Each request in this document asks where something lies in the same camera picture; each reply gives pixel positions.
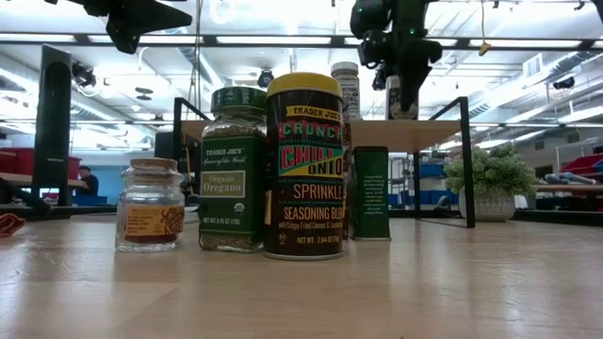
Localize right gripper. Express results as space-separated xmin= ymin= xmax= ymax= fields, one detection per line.
xmin=356 ymin=28 xmax=444 ymax=114

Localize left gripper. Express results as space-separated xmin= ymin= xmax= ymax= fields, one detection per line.
xmin=65 ymin=0 xmax=194 ymax=56

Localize green black pepper tin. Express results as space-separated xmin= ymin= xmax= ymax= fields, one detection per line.
xmin=351 ymin=145 xmax=392 ymax=242

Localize chili onion jar yellow lid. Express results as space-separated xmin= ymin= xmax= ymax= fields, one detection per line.
xmin=262 ymin=72 xmax=346 ymax=262

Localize oregano jar green lid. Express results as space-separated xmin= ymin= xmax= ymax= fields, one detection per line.
xmin=198 ymin=86 xmax=269 ymax=254

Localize blue storage bins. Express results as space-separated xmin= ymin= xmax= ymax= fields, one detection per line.
xmin=388 ymin=162 xmax=448 ymax=208

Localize yellow hanging tag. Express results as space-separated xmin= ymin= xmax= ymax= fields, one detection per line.
xmin=478 ymin=0 xmax=493 ymax=57

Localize potted green plant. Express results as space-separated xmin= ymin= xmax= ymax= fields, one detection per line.
xmin=443 ymin=143 xmax=539 ymax=223

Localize black upright column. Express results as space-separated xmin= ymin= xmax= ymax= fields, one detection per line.
xmin=31 ymin=44 xmax=73 ymax=207

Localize black overhead crossbar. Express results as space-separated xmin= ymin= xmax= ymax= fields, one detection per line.
xmin=0 ymin=32 xmax=603 ymax=51

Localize person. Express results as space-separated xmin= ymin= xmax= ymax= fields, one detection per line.
xmin=76 ymin=165 xmax=101 ymax=197

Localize red storage bins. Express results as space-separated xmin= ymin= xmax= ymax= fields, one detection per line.
xmin=0 ymin=147 xmax=83 ymax=183

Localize background wooden table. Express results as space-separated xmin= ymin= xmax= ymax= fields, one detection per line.
xmin=534 ymin=184 xmax=603 ymax=195

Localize red and blue bin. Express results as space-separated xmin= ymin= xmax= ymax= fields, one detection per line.
xmin=560 ymin=153 xmax=603 ymax=176

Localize small glass jar cork lid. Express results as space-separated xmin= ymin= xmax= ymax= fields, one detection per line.
xmin=115 ymin=157 xmax=186 ymax=253

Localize orange folded cloth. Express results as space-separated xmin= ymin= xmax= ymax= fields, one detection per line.
xmin=0 ymin=213 xmax=27 ymax=239

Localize black camera with cable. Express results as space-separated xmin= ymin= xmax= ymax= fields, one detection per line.
xmin=370 ymin=65 xmax=391 ymax=92

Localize black wire shelf rack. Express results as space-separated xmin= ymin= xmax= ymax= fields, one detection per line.
xmin=172 ymin=96 xmax=476 ymax=230

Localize black clamp mounted camera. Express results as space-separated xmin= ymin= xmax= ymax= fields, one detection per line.
xmin=71 ymin=62 xmax=98 ymax=89

